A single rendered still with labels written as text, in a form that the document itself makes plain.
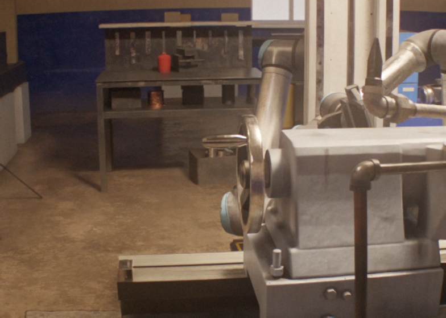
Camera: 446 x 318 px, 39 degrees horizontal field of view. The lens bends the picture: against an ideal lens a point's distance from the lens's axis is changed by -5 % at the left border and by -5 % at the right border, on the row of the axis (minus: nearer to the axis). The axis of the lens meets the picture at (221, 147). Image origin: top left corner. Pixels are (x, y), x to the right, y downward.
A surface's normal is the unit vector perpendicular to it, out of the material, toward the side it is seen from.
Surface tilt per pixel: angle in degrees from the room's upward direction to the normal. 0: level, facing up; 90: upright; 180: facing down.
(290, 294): 90
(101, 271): 0
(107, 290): 0
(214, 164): 90
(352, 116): 90
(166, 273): 0
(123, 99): 90
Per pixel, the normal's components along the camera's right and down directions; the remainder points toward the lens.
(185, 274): 0.00, -0.97
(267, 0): 0.10, 0.23
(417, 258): 0.08, -0.26
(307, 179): 0.09, -0.02
